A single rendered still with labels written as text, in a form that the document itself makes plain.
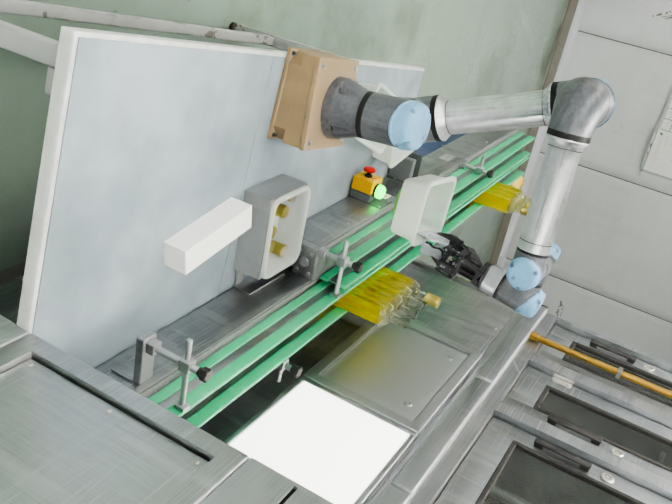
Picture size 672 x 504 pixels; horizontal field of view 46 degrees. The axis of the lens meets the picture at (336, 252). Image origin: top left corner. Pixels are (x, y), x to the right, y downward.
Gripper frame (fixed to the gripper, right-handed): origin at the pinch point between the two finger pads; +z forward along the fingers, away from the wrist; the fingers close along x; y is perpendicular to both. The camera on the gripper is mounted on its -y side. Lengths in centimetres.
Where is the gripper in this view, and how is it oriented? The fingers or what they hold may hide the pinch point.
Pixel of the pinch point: (421, 236)
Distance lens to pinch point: 209.8
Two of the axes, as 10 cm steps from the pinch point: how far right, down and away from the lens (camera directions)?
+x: -3.7, 8.5, 3.8
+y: -4.6, 1.9, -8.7
